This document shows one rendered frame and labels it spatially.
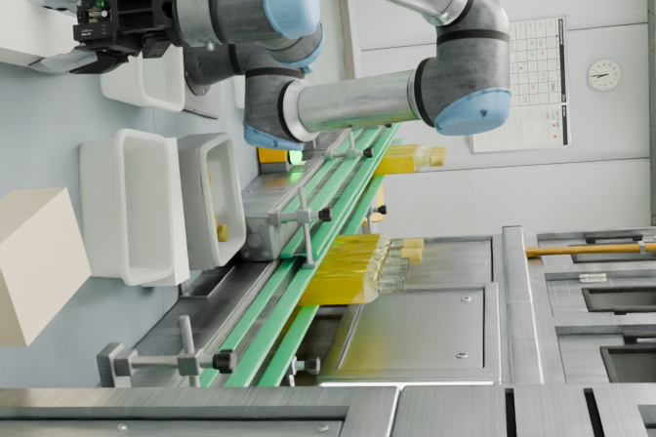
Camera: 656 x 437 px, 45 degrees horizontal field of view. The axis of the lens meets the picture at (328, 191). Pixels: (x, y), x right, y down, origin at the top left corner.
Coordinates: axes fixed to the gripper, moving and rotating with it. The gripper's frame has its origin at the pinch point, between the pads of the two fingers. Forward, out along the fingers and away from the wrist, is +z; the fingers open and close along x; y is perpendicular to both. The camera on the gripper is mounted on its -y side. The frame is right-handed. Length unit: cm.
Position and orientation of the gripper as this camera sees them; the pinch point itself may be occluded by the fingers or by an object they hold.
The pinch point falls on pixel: (38, 35)
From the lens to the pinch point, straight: 106.4
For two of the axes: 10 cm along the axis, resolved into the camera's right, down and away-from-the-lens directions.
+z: -9.8, 0.6, 2.1
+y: -2.1, 0.4, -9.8
